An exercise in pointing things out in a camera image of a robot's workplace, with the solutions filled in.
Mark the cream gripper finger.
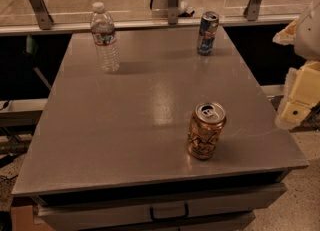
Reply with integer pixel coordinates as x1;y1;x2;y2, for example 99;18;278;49
272;20;297;45
275;61;320;130

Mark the clear plastic water bottle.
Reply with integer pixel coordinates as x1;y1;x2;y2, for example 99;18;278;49
90;2;120;73

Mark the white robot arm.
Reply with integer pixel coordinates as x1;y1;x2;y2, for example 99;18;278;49
273;0;320;130

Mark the blue redbull can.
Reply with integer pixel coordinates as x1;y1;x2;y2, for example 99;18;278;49
197;11;219;56

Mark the orange beverage can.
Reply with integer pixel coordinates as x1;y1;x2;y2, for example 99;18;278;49
188;102;226;160

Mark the horizontal metal rail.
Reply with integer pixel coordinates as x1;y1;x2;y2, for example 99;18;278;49
0;14;299;36

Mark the middle metal rail bracket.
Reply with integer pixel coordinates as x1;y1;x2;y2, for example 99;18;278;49
167;0;181;25

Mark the grey drawer with handle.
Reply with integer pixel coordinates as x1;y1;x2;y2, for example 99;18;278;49
38;183;287;231

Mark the left metal rail bracket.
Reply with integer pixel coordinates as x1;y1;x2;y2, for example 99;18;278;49
29;0;54;30

